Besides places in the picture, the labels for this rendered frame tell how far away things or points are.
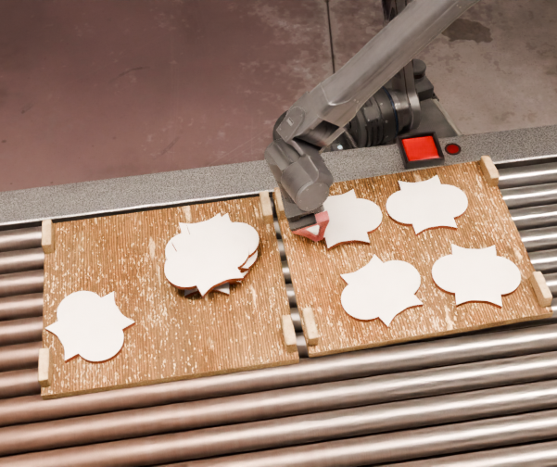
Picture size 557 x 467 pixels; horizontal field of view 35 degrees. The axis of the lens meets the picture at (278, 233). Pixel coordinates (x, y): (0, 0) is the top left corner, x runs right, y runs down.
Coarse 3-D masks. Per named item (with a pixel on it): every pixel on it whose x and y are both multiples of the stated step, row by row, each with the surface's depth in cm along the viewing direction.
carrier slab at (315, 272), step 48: (336, 192) 162; (384, 192) 162; (480, 192) 161; (288, 240) 155; (384, 240) 155; (432, 240) 154; (480, 240) 154; (336, 288) 149; (432, 288) 148; (528, 288) 148; (336, 336) 143; (384, 336) 143; (432, 336) 144
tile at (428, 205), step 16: (400, 192) 160; (416, 192) 160; (432, 192) 160; (448, 192) 160; (400, 208) 158; (416, 208) 158; (432, 208) 158; (448, 208) 157; (464, 208) 157; (400, 224) 157; (416, 224) 155; (432, 224) 155; (448, 224) 155
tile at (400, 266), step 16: (352, 272) 149; (368, 272) 149; (384, 272) 149; (400, 272) 149; (416, 272) 149; (352, 288) 147; (368, 288) 147; (384, 288) 147; (400, 288) 147; (416, 288) 147; (352, 304) 145; (368, 304) 145; (384, 304) 145; (400, 304) 145; (416, 304) 145; (368, 320) 144; (384, 320) 143
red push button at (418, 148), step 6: (414, 138) 171; (420, 138) 171; (426, 138) 171; (432, 138) 171; (408, 144) 170; (414, 144) 170; (420, 144) 170; (426, 144) 170; (432, 144) 170; (408, 150) 169; (414, 150) 169; (420, 150) 169; (426, 150) 169; (432, 150) 169; (408, 156) 168; (414, 156) 168; (420, 156) 168; (426, 156) 168; (432, 156) 168; (438, 156) 168
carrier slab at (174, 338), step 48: (96, 240) 157; (144, 240) 156; (48, 288) 150; (96, 288) 150; (144, 288) 150; (240, 288) 149; (48, 336) 144; (144, 336) 144; (192, 336) 144; (240, 336) 143; (96, 384) 139; (144, 384) 140
